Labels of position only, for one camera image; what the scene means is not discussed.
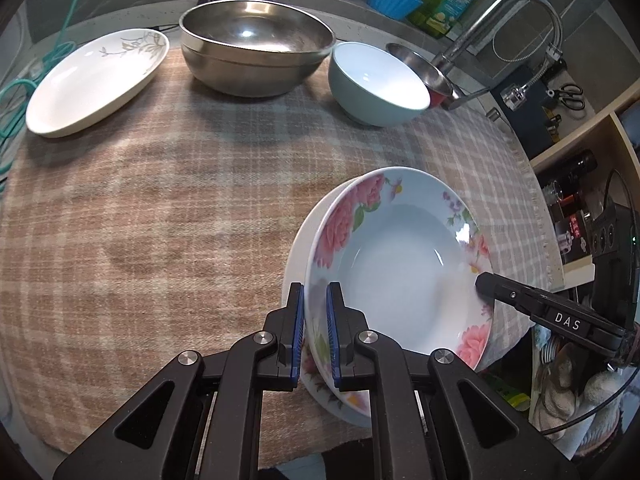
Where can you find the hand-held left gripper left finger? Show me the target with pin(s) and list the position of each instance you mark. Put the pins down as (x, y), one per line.
(297, 330)

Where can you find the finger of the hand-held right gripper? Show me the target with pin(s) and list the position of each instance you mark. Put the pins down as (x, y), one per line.
(505, 291)

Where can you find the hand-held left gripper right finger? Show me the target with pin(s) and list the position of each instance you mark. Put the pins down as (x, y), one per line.
(332, 330)

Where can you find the plain white plate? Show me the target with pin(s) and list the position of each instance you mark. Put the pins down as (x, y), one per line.
(300, 255)

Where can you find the floral print plate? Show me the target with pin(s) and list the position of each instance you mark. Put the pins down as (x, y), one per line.
(400, 260)

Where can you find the light blue bowl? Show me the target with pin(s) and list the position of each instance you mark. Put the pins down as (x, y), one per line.
(370, 80)

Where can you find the beige fabric bundle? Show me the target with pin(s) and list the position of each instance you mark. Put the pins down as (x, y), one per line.
(555, 395)

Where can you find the black and red box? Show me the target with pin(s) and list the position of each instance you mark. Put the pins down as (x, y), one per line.
(572, 237)

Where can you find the black power strip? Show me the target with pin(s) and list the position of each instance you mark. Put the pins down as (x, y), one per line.
(607, 232)

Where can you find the dark bottle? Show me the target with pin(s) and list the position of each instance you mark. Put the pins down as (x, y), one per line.
(582, 162)

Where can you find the wooden shelf unit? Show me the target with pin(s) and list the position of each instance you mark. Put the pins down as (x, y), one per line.
(575, 140)

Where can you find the beige plaid cloth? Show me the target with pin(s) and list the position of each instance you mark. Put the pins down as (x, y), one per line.
(175, 210)

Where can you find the black scissors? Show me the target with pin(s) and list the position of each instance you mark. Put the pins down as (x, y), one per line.
(570, 97)

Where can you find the small red-sided steel bowl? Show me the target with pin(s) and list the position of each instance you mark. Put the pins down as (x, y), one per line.
(426, 72)

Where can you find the chrome kitchen faucet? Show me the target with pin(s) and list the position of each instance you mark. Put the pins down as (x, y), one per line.
(475, 30)

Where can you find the large stainless steel bowl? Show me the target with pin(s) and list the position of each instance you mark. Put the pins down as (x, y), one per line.
(250, 65)

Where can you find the white oval leaf-print plate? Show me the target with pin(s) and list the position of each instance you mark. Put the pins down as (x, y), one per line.
(90, 85)

